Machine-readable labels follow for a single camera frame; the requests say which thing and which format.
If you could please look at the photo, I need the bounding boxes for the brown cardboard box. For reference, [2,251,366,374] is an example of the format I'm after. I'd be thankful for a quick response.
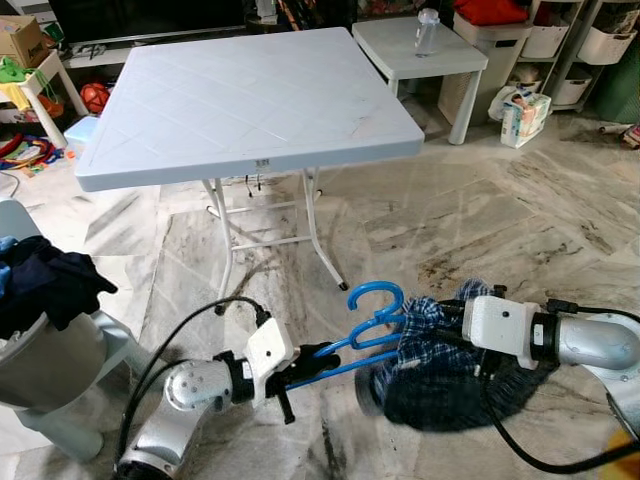
[0,15,56,69]

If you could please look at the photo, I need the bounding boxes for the green bin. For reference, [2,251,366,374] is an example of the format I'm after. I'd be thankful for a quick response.
[592,40,640,126]

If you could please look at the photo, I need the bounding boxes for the black television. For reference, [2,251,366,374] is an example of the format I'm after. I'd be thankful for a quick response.
[50,0,251,46]

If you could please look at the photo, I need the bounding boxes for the green toy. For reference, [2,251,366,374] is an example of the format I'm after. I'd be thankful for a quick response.
[0,57,31,83]

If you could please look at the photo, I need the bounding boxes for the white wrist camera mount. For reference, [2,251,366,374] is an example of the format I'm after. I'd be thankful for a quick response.
[245,315,298,406]
[463,297,541,369]

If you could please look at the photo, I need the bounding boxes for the blue plastic hanger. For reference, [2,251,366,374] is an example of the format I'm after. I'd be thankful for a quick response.
[290,305,409,391]
[295,282,409,376]

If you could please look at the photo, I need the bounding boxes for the blue checked garment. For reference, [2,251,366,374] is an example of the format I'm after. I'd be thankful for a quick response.
[360,280,561,433]

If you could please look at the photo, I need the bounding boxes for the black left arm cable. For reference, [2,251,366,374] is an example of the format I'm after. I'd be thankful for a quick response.
[118,296,271,461]

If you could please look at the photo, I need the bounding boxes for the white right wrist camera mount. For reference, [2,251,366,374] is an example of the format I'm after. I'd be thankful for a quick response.
[463,297,541,369]

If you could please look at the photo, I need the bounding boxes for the clear plastic jar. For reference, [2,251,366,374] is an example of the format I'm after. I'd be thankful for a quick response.
[414,8,441,58]

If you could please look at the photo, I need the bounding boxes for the grey laundry basket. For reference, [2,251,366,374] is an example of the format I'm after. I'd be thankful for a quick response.
[0,310,106,411]

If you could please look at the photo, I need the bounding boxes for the beige storage bin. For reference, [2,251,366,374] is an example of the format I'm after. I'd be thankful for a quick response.
[440,18,533,126]

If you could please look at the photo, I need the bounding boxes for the white printed tissue pack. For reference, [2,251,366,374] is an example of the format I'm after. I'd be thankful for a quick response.
[488,85,553,149]

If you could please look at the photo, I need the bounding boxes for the large white folding table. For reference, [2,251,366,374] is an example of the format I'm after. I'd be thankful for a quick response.
[75,28,426,301]

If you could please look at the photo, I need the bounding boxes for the small white kids table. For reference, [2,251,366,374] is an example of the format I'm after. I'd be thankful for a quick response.
[0,50,89,151]

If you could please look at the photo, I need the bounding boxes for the white shelf storage bin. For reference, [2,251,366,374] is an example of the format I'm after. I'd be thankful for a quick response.
[578,0,640,66]
[520,0,571,59]

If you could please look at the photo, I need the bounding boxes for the orange ball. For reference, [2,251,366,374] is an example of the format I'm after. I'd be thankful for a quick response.
[80,82,111,113]

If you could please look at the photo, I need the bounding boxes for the red cloth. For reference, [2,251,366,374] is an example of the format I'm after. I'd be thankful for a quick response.
[455,0,531,26]

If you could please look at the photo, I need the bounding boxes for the small white side table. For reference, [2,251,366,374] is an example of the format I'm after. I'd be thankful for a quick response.
[352,17,489,146]

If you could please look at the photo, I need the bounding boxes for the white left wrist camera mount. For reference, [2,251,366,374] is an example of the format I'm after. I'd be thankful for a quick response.
[245,315,298,406]

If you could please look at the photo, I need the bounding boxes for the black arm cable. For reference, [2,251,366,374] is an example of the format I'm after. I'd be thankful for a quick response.
[480,298,640,476]
[118,296,271,461]

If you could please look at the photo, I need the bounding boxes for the colourful toy hoops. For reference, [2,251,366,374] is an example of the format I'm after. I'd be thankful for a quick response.
[0,135,61,179]

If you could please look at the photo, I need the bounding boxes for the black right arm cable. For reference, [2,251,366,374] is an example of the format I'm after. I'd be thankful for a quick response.
[480,298,640,476]

